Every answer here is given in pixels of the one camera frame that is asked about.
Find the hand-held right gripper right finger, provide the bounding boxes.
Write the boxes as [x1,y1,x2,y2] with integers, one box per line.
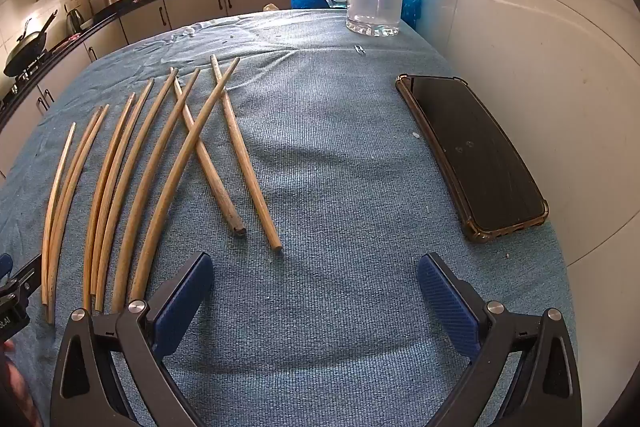
[416,252,584,427]

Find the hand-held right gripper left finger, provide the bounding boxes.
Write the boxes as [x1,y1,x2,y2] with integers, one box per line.
[49,251,216,427]

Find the row of wooden chopsticks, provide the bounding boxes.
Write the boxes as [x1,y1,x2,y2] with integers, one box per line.
[41,53,284,325]

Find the person's left hand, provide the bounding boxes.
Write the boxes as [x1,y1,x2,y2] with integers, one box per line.
[0,340,40,427]

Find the black smartphone in brown case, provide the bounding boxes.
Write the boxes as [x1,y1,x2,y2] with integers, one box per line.
[395,73,550,244]

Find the black gas stove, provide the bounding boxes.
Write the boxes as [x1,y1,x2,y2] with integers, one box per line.
[0,52,48,108]

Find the blue towel table cloth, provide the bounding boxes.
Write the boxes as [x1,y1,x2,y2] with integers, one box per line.
[0,8,578,427]

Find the black wok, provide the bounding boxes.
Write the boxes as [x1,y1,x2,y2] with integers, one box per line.
[2,9,59,78]

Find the steel kettle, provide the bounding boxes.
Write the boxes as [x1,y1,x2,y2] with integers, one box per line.
[65,7,87,35]

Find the beige kitchen base cabinets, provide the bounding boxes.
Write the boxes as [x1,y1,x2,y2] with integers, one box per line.
[0,0,321,178]

